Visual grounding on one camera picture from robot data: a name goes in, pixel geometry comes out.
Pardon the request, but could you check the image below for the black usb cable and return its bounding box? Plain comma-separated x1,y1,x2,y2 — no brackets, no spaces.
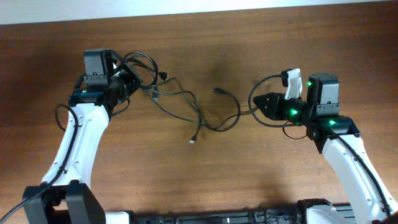
123,51,242,146

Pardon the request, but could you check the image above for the camera cable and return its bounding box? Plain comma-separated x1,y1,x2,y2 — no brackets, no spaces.
248,73,392,218
0,103,80,224

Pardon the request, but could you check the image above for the left camera cable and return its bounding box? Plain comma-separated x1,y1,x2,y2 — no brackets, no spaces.
0,103,80,224

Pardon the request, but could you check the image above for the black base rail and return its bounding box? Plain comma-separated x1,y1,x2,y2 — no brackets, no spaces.
130,203,358,224

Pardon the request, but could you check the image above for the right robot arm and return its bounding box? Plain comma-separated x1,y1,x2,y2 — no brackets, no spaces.
248,70,397,223

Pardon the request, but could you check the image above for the right camera cable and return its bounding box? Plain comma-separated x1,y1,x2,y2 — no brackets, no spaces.
248,73,392,218

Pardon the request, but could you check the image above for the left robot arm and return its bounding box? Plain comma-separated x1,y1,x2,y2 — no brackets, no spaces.
22,49,142,223

